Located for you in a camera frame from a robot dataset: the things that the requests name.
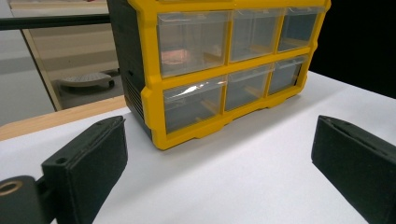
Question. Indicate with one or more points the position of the light wooden cabinet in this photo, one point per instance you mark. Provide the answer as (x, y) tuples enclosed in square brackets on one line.
[(71, 49)]

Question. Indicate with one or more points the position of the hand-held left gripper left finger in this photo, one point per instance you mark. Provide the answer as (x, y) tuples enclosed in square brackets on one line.
[(90, 161)]

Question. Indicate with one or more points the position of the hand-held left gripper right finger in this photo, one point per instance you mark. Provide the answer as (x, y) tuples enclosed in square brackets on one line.
[(358, 168)]

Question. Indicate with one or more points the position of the set of clear small drawers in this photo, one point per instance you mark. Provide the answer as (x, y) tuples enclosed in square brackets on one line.
[(193, 43)]

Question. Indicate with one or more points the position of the wooden table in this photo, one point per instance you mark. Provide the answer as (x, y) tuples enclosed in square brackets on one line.
[(46, 119)]

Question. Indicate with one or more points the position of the grey round stand base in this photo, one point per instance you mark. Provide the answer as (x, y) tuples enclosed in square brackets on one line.
[(84, 80)]

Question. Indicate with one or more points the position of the yellow black organizer cabinet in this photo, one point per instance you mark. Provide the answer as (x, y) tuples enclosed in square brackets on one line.
[(152, 93)]

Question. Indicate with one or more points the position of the black horizontal frame bar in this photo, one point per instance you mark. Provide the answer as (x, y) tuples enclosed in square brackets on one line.
[(46, 22)]

